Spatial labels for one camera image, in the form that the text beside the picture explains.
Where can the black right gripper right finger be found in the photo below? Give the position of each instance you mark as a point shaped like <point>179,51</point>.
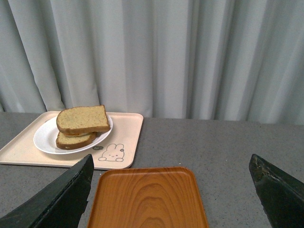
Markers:
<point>281,195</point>

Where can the white round plate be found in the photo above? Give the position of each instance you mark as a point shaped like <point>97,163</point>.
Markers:
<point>46,135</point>

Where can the brown wooden tray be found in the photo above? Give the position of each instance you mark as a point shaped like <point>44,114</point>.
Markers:
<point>148,198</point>

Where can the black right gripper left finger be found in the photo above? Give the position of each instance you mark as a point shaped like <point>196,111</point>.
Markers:
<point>60,204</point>

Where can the grey-white curtain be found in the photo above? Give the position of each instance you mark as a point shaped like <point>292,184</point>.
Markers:
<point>238,60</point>

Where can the pink rabbit tray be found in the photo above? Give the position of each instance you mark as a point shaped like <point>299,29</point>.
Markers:
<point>117,151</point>

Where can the bread slice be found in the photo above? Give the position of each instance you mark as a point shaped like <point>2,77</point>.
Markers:
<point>71,142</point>
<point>83,119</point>

